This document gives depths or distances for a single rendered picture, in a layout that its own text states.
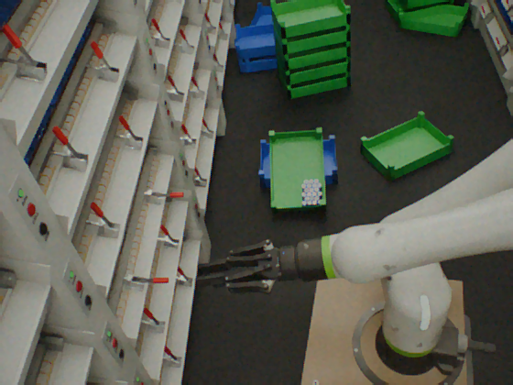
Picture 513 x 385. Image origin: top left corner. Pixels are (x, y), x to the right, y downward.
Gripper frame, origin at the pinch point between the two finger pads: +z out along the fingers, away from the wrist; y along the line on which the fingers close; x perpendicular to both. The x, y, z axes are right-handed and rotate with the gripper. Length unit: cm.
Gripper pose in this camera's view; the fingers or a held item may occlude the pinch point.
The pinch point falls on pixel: (212, 273)
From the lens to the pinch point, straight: 128.0
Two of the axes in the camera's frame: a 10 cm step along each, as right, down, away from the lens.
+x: -3.0, -6.5, -6.9
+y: 0.5, -7.4, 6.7
